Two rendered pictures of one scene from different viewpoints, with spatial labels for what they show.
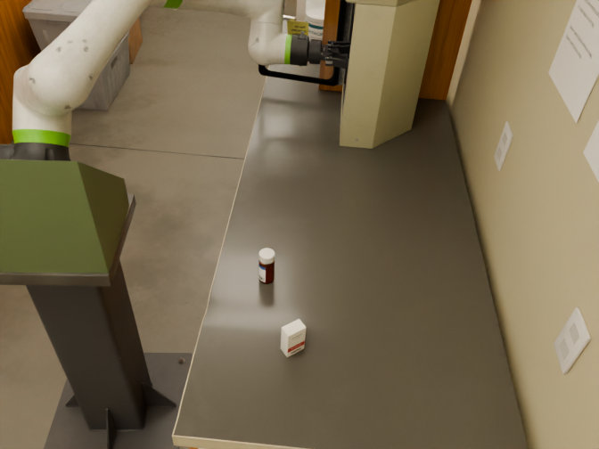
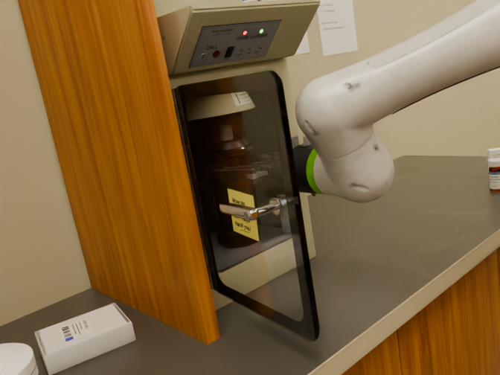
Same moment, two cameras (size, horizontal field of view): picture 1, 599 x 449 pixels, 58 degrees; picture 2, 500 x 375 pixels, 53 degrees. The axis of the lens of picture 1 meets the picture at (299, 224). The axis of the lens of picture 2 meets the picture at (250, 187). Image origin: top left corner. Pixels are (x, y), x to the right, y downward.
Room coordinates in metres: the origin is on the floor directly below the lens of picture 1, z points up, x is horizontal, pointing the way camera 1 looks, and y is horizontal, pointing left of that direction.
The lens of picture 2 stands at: (2.37, 0.65, 1.39)
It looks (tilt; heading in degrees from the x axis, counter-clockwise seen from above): 13 degrees down; 228
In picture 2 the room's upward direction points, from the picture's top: 10 degrees counter-clockwise
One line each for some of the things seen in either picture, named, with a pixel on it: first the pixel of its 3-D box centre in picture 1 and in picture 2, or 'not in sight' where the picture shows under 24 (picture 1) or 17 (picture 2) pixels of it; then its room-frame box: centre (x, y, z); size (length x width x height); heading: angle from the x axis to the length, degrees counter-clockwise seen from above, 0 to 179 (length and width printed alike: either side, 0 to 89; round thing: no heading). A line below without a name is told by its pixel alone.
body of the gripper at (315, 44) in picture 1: (324, 53); not in sight; (1.66, -0.04, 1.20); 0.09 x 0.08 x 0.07; 88
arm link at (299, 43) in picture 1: (300, 49); (310, 167); (1.66, 0.03, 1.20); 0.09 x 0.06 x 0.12; 178
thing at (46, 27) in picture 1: (80, 20); not in sight; (3.39, 1.49, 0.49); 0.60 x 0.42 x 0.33; 178
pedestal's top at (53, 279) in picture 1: (63, 235); not in sight; (1.03, 0.63, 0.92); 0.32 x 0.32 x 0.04; 4
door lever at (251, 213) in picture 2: not in sight; (248, 207); (1.89, 0.11, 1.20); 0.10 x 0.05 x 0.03; 80
